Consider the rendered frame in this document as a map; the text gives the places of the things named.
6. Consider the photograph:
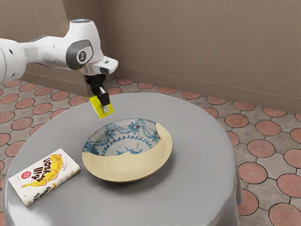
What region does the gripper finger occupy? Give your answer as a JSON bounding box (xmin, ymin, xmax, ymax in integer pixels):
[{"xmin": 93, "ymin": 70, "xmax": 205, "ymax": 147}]
[{"xmin": 94, "ymin": 85, "xmax": 112, "ymax": 116}]

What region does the yellow-green block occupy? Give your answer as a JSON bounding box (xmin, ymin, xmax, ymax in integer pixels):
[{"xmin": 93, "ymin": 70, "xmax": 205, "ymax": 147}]
[{"xmin": 88, "ymin": 94, "xmax": 115, "ymax": 120}]

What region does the cream plate with blue pattern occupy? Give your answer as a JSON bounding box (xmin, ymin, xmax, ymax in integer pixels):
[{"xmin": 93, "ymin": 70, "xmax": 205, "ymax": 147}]
[{"xmin": 81, "ymin": 119, "xmax": 174, "ymax": 184}]

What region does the white book with yellow cover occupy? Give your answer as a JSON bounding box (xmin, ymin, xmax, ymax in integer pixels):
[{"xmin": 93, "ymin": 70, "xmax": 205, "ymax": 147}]
[{"xmin": 8, "ymin": 148, "xmax": 81, "ymax": 208}]

